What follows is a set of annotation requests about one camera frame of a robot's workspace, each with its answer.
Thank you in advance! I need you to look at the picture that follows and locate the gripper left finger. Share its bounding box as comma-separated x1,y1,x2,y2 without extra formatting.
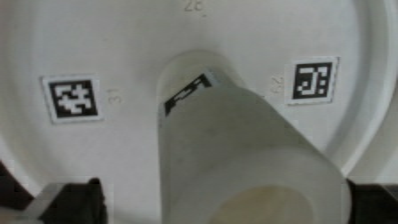
11,178,108,224

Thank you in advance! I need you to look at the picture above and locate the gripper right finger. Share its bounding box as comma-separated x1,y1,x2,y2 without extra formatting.
348,181,398,224

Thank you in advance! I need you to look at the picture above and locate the white cylindrical table leg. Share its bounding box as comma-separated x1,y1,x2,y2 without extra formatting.
156,68,352,224

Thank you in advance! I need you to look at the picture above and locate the white round table top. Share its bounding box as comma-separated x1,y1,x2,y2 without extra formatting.
0,0,398,224

